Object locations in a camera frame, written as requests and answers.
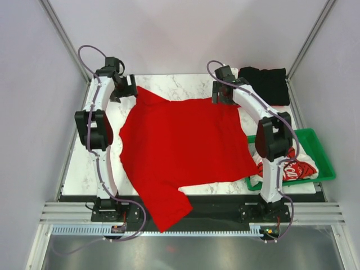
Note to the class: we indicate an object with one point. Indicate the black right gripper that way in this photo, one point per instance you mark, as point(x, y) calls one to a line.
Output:
point(216, 89)

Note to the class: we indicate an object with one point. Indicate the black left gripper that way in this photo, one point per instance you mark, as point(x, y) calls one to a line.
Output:
point(130, 90)

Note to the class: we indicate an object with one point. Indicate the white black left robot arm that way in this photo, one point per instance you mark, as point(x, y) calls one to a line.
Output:
point(95, 131)

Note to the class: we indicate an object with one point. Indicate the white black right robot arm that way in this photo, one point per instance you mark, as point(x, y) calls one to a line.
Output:
point(274, 135)

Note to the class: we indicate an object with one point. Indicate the folded black t-shirt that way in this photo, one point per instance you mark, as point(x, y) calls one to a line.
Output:
point(270, 85)

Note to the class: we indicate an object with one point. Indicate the folded pink t-shirt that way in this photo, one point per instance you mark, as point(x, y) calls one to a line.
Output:
point(278, 105)

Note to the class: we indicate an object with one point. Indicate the green plastic bin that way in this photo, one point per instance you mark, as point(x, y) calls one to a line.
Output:
point(312, 146)

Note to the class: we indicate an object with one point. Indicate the white red printed t-shirt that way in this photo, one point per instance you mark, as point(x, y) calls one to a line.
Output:
point(303, 167)

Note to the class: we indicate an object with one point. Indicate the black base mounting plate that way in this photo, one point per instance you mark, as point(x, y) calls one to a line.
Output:
point(242, 208)

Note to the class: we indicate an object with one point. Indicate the aluminium frame post left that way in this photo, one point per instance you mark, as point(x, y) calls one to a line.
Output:
point(55, 21)

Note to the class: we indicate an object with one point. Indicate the aluminium frame post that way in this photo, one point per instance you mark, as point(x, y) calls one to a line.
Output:
point(321, 19)
point(55, 21)

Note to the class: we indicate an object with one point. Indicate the aluminium frame post right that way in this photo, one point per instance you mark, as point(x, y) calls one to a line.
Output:
point(321, 19)

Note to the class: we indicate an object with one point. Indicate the aluminium rail left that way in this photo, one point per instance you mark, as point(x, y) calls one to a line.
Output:
point(66, 213)

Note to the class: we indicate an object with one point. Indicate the aluminium rail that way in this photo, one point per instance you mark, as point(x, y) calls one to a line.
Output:
point(317, 213)
point(66, 213)

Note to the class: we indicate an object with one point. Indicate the aluminium rail right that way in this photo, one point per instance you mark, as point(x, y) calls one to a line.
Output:
point(317, 213)

